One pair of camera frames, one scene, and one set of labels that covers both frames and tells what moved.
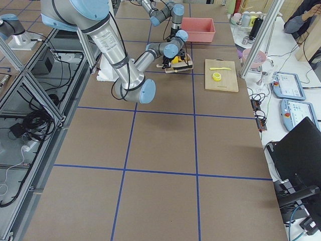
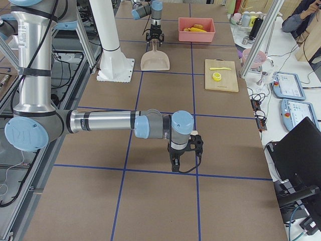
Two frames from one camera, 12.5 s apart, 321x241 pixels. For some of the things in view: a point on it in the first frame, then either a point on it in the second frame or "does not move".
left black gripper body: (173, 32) -> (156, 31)
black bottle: (255, 28) does not move
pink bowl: (259, 58) does not move
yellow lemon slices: (216, 77) does not move
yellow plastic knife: (222, 68) does not move
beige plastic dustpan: (179, 65) -> (154, 60)
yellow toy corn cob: (177, 59) -> (193, 29)
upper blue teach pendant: (287, 86) does not move
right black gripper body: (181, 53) -> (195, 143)
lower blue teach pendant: (293, 111) does not move
